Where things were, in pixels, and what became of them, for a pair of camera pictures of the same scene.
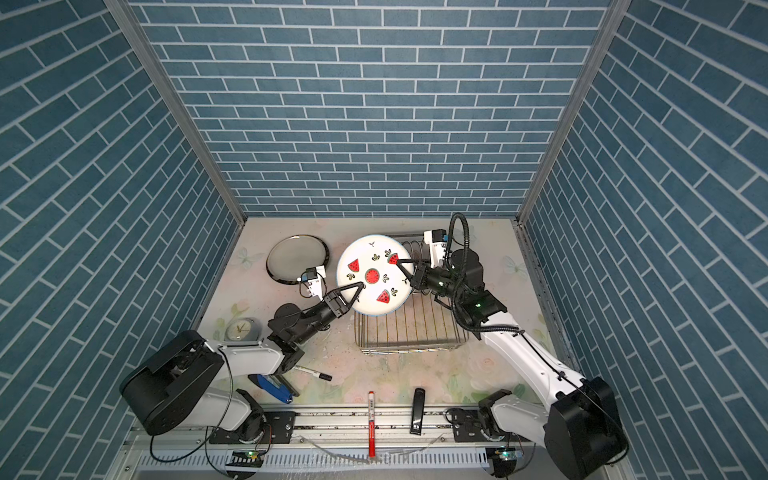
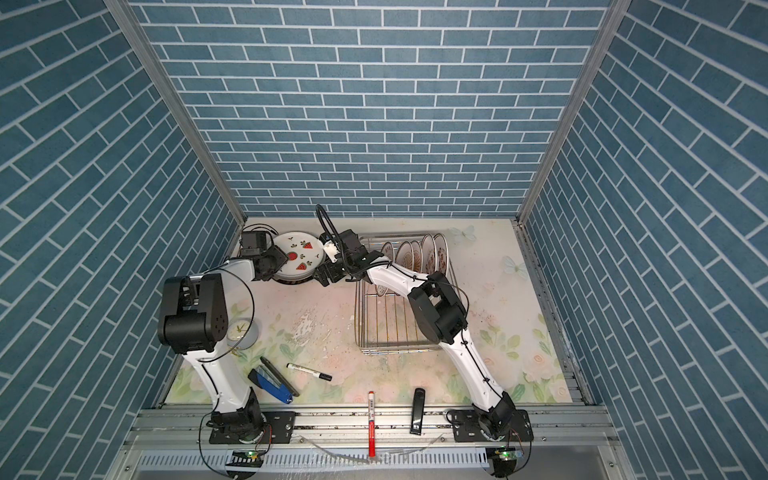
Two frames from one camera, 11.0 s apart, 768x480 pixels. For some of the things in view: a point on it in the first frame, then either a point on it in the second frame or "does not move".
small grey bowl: x=243 y=330 does not move
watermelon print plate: x=373 y=259 to x=305 y=252
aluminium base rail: x=325 y=433 does not move
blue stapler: x=275 y=385 does not move
